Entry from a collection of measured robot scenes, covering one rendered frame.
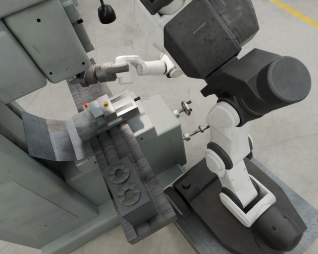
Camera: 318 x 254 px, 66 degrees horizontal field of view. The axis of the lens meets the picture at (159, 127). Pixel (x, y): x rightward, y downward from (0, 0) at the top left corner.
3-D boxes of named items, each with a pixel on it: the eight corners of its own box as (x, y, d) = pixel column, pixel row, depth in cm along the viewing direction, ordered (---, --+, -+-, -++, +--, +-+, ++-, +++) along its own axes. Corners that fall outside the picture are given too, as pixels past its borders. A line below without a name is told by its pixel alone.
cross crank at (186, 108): (187, 105, 181) (186, 94, 172) (196, 116, 175) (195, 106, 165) (168, 114, 180) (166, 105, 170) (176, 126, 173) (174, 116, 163)
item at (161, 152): (170, 135, 221) (160, 91, 172) (188, 163, 204) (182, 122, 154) (89, 178, 211) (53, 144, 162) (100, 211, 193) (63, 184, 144)
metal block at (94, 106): (100, 106, 135) (96, 99, 130) (104, 113, 131) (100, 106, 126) (92, 110, 134) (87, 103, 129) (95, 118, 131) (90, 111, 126)
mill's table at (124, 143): (97, 65, 180) (93, 57, 174) (178, 218, 111) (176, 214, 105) (67, 79, 177) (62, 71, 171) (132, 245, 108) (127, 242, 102)
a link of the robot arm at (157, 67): (137, 66, 121) (168, 64, 132) (145, 82, 118) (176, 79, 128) (145, 50, 113) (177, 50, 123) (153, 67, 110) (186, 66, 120)
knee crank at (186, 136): (207, 124, 180) (207, 119, 175) (211, 130, 177) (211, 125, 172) (181, 137, 178) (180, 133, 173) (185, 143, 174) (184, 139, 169)
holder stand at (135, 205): (137, 173, 118) (126, 153, 102) (158, 212, 106) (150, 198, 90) (115, 185, 117) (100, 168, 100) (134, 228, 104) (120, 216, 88)
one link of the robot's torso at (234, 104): (285, 98, 70) (261, 65, 71) (253, 125, 67) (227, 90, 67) (259, 108, 83) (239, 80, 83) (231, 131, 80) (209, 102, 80)
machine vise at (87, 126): (130, 97, 147) (125, 84, 138) (140, 114, 138) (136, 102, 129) (76, 123, 142) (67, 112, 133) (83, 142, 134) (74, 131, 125)
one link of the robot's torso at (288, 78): (324, 83, 57) (278, 23, 57) (287, 115, 54) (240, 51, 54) (256, 109, 84) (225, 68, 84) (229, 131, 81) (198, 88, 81)
